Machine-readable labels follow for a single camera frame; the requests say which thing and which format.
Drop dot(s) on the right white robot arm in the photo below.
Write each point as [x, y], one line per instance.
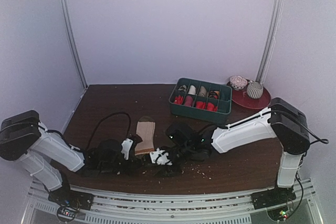
[278, 120]

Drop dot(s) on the aluminium corner post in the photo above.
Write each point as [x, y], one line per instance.
[72, 43]
[270, 41]

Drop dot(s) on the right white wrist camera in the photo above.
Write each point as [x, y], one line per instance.
[160, 157]

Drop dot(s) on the green divided storage box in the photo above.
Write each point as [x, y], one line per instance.
[220, 95]

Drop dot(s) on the pink patterned bowl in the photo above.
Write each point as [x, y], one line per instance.
[238, 82]

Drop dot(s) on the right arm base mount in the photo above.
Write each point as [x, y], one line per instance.
[272, 197]

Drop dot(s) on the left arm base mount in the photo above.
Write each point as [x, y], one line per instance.
[76, 200]

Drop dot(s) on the maroon rolled sock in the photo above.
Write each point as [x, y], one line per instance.
[188, 100]

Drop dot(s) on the right aluminium corner post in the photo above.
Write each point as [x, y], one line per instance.
[270, 41]

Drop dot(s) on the left aluminium corner post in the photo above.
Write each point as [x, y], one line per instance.
[72, 43]

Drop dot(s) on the beige striped sock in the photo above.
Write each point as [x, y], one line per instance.
[145, 130]

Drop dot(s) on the red socks in box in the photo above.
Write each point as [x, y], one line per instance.
[197, 103]

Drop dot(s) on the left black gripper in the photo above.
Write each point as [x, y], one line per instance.
[133, 165]

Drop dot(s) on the white striped cup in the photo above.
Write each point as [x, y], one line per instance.
[255, 90]

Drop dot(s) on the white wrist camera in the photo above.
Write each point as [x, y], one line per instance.
[160, 157]
[126, 147]

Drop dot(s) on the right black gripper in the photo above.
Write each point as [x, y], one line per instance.
[159, 166]

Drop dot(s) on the cream rolled sock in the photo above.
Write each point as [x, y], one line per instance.
[192, 90]

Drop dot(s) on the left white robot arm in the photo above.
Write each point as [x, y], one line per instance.
[25, 139]

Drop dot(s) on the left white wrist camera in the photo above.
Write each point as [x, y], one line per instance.
[126, 147]

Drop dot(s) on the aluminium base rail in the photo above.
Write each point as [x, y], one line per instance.
[236, 207]

